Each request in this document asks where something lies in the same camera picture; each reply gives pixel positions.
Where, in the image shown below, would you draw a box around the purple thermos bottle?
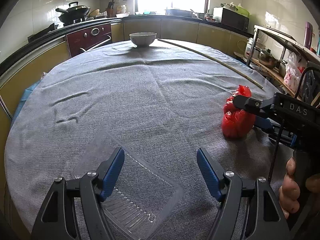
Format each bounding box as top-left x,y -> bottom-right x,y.
303,22 -> 313,49

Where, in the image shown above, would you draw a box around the yellow base cabinets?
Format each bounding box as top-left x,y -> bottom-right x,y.
0,17 -> 251,230

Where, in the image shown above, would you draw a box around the metal storage rack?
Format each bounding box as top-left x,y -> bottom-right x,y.
234,25 -> 319,96

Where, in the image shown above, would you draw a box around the gas stove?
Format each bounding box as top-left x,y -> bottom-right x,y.
28,20 -> 76,43

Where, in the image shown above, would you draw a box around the red plastic bag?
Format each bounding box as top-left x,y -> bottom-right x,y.
221,85 -> 255,139

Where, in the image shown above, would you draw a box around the white ceramic bowl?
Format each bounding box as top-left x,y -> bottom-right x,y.
129,32 -> 157,47

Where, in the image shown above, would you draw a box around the knife block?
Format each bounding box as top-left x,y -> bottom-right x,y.
106,0 -> 115,18

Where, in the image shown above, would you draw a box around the dark red built-in oven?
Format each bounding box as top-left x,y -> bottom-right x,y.
66,23 -> 112,57

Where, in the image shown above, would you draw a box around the stainless steel pot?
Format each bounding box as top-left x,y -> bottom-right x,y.
257,48 -> 287,69

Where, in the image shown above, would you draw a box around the blue under cloth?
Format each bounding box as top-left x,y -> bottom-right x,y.
11,80 -> 41,127

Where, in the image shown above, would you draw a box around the person's right hand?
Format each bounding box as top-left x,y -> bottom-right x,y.
278,157 -> 320,219

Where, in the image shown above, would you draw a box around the black microwave oven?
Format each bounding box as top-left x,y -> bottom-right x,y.
213,7 -> 249,31

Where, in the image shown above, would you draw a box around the long bamboo stick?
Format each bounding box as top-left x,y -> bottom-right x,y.
157,38 -> 264,90

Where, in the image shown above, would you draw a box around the grey tablecloth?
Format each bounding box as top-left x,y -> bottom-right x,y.
5,41 -> 277,239

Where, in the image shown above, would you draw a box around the pink white plastic bag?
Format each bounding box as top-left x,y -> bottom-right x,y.
284,53 -> 306,93

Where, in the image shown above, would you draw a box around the black wok with lid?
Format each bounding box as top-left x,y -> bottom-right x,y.
55,2 -> 90,25

